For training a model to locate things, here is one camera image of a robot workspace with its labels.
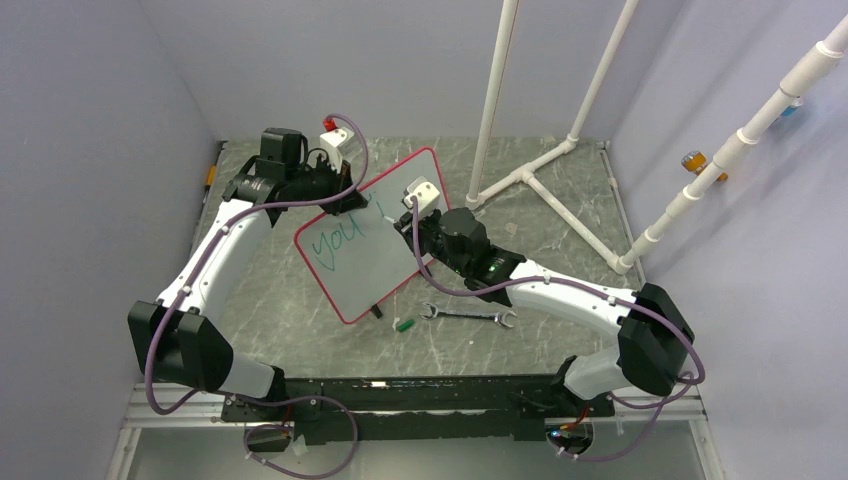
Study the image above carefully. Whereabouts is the white pvc pipe frame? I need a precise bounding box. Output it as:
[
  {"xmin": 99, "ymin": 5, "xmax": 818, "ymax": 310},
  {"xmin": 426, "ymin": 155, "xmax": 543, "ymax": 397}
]
[{"xmin": 468, "ymin": 1, "xmax": 847, "ymax": 278}]

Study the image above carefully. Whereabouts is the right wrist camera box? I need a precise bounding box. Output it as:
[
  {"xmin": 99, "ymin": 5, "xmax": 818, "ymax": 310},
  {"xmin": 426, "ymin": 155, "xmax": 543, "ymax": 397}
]
[{"xmin": 402, "ymin": 176, "xmax": 442, "ymax": 217}]

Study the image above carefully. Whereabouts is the green marker cap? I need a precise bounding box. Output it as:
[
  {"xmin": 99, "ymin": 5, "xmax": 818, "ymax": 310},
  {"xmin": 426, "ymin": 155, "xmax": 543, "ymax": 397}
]
[{"xmin": 395, "ymin": 319, "xmax": 415, "ymax": 332}]

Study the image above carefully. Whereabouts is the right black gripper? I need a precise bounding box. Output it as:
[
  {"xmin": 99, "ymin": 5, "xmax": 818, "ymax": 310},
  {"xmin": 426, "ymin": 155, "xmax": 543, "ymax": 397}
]
[{"xmin": 395, "ymin": 204, "xmax": 471, "ymax": 278}]

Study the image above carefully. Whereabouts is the orange wall knob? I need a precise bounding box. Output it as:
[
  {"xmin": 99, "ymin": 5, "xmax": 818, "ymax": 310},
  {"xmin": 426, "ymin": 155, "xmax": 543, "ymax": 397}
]
[{"xmin": 681, "ymin": 151, "xmax": 708, "ymax": 176}]

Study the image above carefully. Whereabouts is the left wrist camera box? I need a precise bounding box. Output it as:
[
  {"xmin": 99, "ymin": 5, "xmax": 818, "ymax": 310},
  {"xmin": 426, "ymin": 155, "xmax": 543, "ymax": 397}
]
[{"xmin": 319, "ymin": 127, "xmax": 358, "ymax": 173}]

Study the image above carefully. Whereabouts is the purple cable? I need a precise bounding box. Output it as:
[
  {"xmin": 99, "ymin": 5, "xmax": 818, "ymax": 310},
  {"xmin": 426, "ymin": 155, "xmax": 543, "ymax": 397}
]
[
  {"xmin": 409, "ymin": 195, "xmax": 707, "ymax": 465},
  {"xmin": 143, "ymin": 113, "xmax": 371, "ymax": 480}
]

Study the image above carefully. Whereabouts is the silver open end wrench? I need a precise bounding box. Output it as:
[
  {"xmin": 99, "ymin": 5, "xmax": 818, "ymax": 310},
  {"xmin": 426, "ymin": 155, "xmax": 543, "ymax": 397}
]
[{"xmin": 420, "ymin": 302, "xmax": 517, "ymax": 329}]

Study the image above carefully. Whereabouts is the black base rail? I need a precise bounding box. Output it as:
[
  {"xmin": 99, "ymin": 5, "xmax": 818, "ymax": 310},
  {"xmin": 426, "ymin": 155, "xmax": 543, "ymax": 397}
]
[{"xmin": 221, "ymin": 374, "xmax": 615, "ymax": 446}]

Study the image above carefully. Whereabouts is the blue wall knob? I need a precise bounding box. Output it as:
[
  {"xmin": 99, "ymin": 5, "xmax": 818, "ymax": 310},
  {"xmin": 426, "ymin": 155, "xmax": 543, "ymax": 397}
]
[{"xmin": 780, "ymin": 97, "xmax": 803, "ymax": 118}]

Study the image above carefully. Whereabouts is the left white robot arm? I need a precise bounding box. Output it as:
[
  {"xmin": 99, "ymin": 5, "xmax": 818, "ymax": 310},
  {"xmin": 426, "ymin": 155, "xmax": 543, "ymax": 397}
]
[{"xmin": 128, "ymin": 119, "xmax": 368, "ymax": 420}]

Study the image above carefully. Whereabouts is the pink framed whiteboard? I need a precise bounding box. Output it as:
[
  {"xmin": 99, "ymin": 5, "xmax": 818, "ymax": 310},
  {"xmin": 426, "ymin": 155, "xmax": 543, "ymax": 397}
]
[{"xmin": 293, "ymin": 147, "xmax": 450, "ymax": 325}]

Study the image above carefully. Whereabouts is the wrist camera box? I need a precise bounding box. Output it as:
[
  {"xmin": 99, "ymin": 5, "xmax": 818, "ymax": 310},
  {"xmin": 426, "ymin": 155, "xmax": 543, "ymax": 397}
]
[
  {"xmin": 319, "ymin": 127, "xmax": 358, "ymax": 173},
  {"xmin": 402, "ymin": 176, "xmax": 442, "ymax": 217}
]

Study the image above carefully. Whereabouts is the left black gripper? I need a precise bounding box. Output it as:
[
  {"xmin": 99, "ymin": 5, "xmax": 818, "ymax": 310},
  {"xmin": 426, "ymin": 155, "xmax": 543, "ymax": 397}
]
[{"xmin": 287, "ymin": 154, "xmax": 366, "ymax": 217}]

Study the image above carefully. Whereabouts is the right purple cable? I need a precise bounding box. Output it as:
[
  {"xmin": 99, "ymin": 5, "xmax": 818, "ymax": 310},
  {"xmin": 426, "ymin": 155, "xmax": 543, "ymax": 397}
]
[{"xmin": 409, "ymin": 195, "xmax": 707, "ymax": 465}]

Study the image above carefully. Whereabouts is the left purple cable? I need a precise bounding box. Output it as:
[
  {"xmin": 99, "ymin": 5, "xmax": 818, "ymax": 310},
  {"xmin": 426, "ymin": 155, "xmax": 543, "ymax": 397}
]
[{"xmin": 143, "ymin": 113, "xmax": 371, "ymax": 480}]

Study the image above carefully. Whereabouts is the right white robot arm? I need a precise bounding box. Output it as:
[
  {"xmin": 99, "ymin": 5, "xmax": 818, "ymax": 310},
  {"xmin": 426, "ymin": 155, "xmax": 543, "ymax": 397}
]
[{"xmin": 393, "ymin": 208, "xmax": 704, "ymax": 415}]

